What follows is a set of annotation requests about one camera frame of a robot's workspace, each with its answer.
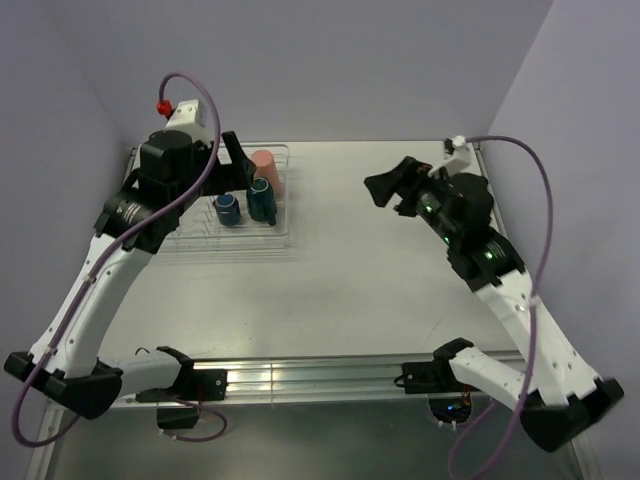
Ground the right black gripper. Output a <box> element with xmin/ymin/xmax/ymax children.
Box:
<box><xmin>364</xmin><ymin>155</ymin><xmax>459</xmax><ymax>244</ymax></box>

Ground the pink plastic cup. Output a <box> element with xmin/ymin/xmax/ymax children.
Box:
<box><xmin>251</xmin><ymin>149</ymin><xmax>282</xmax><ymax>199</ymax></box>

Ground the dark green mug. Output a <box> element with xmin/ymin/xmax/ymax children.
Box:
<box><xmin>246</xmin><ymin>177</ymin><xmax>277</xmax><ymax>226</ymax></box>

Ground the small black mug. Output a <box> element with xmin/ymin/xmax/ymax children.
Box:
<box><xmin>213</xmin><ymin>193</ymin><xmax>242</xmax><ymax>227</ymax></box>

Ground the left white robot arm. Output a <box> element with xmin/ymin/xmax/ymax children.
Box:
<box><xmin>4</xmin><ymin>129</ymin><xmax>255</xmax><ymax>420</ymax></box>

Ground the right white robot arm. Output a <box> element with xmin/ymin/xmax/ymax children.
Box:
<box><xmin>364</xmin><ymin>157</ymin><xmax>624</xmax><ymax>452</ymax></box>

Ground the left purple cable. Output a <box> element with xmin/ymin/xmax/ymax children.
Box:
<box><xmin>10</xmin><ymin>73</ymin><xmax>229</xmax><ymax>447</ymax></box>

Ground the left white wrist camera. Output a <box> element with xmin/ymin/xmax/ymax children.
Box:
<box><xmin>161</xmin><ymin>99</ymin><xmax>211</xmax><ymax>144</ymax></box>

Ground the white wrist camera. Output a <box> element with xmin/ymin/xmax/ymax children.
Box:
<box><xmin>161</xmin><ymin>99</ymin><xmax>211</xmax><ymax>144</ymax></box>
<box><xmin>428</xmin><ymin>135</ymin><xmax>472</xmax><ymax>178</ymax></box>

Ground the white wire dish rack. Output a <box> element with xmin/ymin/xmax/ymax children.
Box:
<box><xmin>159</xmin><ymin>143</ymin><xmax>289</xmax><ymax>257</ymax></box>

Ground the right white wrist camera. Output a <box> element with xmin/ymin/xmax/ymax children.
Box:
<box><xmin>428</xmin><ymin>135</ymin><xmax>472</xmax><ymax>178</ymax></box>

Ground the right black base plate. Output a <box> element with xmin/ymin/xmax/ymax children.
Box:
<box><xmin>394</xmin><ymin>361</ymin><xmax>442</xmax><ymax>395</ymax></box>

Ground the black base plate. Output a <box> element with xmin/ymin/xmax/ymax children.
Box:
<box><xmin>135</xmin><ymin>369</ymin><xmax>227</xmax><ymax>403</ymax></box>
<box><xmin>394</xmin><ymin>361</ymin><xmax>442</xmax><ymax>395</ymax></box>

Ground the aluminium mounting rail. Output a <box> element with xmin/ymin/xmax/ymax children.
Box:
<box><xmin>47</xmin><ymin>349</ymin><xmax>566</xmax><ymax>409</ymax></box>

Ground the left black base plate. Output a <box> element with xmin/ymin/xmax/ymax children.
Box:
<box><xmin>135</xmin><ymin>369</ymin><xmax>227</xmax><ymax>403</ymax></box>

